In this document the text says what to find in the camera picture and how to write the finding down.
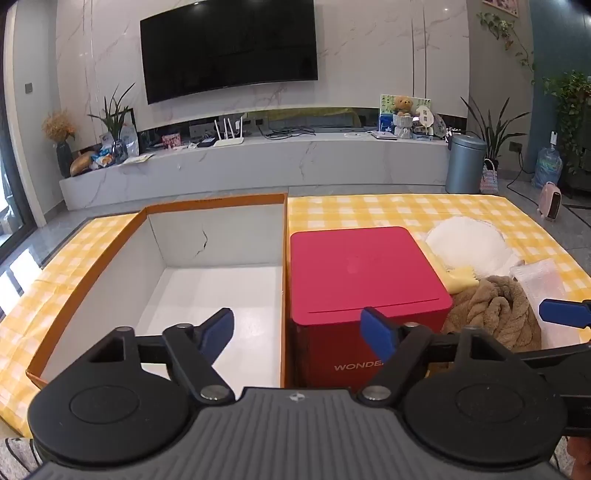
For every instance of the leafy green potted plant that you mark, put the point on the leafy green potted plant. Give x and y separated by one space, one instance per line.
570 106

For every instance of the hanging vine plant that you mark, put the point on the hanging vine plant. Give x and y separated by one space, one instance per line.
508 32

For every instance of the white fluffy cloth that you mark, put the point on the white fluffy cloth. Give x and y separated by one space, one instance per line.
466 244

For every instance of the grey trash can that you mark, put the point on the grey trash can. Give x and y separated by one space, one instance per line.
465 161

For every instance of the dried flowers in dark vase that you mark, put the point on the dried flowers in dark vase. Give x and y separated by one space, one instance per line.
60 129

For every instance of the wall picture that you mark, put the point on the wall picture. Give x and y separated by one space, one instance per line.
501 7

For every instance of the person's clothing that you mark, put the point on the person's clothing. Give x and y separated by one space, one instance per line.
21 454

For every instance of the green picture card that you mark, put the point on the green picture card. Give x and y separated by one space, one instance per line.
385 108

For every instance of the white flat box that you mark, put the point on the white flat box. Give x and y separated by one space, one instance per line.
385 135

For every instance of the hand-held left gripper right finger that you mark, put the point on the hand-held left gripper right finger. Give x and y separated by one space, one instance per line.
376 327

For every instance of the pink heater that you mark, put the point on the pink heater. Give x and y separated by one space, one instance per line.
550 201

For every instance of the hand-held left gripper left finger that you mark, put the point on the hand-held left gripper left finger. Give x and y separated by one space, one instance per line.
217 330

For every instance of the orange cardboard box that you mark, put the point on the orange cardboard box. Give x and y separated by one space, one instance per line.
221 295

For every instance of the white round fan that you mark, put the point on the white round fan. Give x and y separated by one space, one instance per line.
424 119

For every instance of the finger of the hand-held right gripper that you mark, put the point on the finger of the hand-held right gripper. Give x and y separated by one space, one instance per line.
561 314
563 353

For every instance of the pink card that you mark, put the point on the pink card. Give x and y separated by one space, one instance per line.
171 140

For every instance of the yellow cloth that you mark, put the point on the yellow cloth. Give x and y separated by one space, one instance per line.
461 279

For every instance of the white router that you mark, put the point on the white router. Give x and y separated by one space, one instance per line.
228 141

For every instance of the snack packets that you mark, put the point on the snack packets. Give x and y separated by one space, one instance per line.
104 159

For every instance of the teddy bear bouquet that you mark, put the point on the teddy bear bouquet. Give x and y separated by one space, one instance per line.
402 115

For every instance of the blue water jug with pump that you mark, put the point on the blue water jug with pump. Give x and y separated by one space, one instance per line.
547 168

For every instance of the brown gourd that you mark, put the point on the brown gourd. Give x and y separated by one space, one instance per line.
83 164

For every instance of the black set-top box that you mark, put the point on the black set-top box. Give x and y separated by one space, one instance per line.
207 142

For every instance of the plant in glass vase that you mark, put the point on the plant in glass vase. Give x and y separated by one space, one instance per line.
115 120

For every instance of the black television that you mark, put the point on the black television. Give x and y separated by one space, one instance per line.
231 46

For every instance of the marble television console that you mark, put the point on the marble television console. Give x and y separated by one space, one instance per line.
277 161

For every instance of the dark wall socket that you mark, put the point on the dark wall socket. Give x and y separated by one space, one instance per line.
515 147

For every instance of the papers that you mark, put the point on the papers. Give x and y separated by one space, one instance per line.
137 159

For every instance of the clear plastic bag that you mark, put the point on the clear plastic bag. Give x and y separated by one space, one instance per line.
540 281

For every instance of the white plastic bag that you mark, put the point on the white plastic bag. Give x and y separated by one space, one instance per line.
130 141

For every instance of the red box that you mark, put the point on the red box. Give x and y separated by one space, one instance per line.
351 267

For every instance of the woven handbag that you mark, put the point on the woven handbag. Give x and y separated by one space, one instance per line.
488 180

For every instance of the long-leaf potted plant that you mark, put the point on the long-leaf potted plant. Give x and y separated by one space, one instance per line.
494 134

